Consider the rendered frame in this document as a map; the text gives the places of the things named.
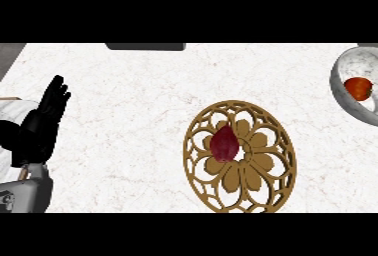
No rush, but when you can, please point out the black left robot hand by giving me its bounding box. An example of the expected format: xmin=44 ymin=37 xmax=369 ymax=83
xmin=0 ymin=75 xmax=72 ymax=169

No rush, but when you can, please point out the dark red tomato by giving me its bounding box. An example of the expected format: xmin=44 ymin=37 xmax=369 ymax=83
xmin=208 ymin=124 xmax=240 ymax=164

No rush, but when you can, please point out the brown openwork round placemat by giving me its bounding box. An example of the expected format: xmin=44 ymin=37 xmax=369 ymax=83
xmin=181 ymin=99 xmax=298 ymax=214

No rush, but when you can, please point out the white marble bowl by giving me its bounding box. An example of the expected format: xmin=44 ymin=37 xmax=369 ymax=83
xmin=329 ymin=46 xmax=378 ymax=127

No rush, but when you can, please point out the grey slab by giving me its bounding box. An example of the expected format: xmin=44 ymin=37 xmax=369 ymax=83
xmin=0 ymin=43 xmax=28 ymax=82

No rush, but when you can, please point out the dark grey flat appliance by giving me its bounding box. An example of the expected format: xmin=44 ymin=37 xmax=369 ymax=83
xmin=105 ymin=43 xmax=187 ymax=52

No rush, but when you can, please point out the orange fruit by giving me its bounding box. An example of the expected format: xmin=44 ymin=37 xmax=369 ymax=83
xmin=342 ymin=76 xmax=375 ymax=102

